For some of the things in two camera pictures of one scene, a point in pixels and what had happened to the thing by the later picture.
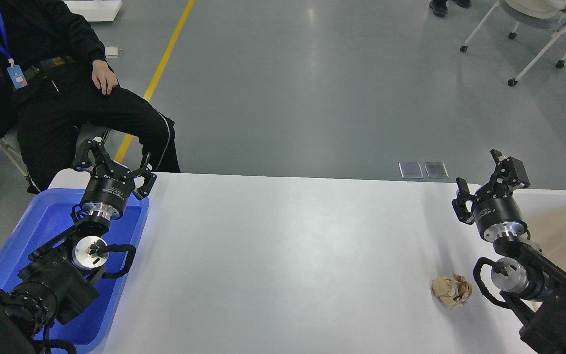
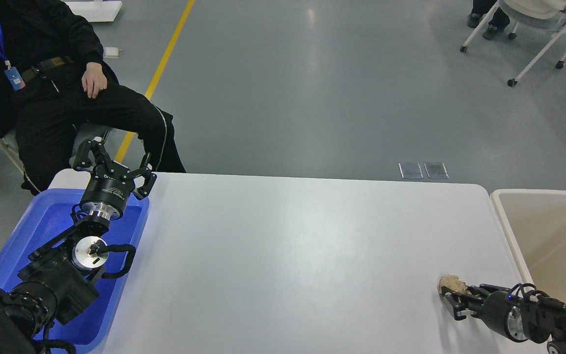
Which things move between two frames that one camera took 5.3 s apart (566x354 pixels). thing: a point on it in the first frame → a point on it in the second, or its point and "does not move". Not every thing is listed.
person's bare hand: [104, 78] → [93, 80]
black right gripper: [496, 213] → [530, 318]
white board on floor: [95, 11] does not move
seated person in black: [39, 68] does not move
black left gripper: [107, 191] does not move
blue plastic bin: [47, 215] does not move
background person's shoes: [439, 9] → [496, 26]
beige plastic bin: [564, 224] does not move
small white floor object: [113, 52] does not move
